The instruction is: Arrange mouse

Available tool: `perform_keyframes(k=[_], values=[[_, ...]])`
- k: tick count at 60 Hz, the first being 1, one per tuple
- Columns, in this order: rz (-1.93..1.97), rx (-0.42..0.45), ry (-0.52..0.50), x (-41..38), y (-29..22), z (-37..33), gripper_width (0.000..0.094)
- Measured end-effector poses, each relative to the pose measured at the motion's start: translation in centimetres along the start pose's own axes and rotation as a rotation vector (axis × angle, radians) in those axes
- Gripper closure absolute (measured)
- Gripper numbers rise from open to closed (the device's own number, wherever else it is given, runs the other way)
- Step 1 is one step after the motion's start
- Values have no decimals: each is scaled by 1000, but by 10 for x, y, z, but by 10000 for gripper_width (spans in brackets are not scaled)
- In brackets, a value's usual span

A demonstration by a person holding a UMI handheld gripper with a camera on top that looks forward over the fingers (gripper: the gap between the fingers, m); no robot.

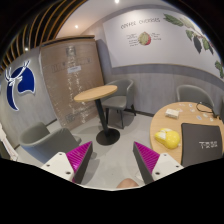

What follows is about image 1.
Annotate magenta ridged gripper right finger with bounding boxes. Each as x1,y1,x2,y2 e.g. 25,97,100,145
132,141,185,185

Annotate small round wooden cafe table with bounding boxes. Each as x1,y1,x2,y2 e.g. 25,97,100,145
74,85,120,146

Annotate white tissue box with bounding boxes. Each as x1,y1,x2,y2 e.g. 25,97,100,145
165,109,179,119

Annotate white coffee cherries wall poster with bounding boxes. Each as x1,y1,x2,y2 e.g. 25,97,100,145
103,9,224,81

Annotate grey armchair behind small table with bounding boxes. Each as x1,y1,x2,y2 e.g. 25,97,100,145
101,79,135,120

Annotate blue deer logo sign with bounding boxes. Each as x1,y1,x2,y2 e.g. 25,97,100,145
4,60,35,111

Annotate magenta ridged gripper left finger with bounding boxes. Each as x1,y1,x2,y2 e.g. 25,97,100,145
41,140,94,185

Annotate grey armchair behind right table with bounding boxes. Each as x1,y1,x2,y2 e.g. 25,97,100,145
176,85,214,108

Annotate yellow computer mouse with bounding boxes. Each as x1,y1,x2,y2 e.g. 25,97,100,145
154,128,180,149

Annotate round wooden table at right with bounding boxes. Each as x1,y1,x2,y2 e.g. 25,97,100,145
149,102,224,163

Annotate grey armchair at left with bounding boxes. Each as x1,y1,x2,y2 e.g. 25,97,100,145
19,122,81,163

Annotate wrapped brown cabinet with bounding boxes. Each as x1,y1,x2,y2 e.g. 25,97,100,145
40,35,104,130

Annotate black cable on table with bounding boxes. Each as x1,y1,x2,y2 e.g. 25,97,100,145
195,101,218,119

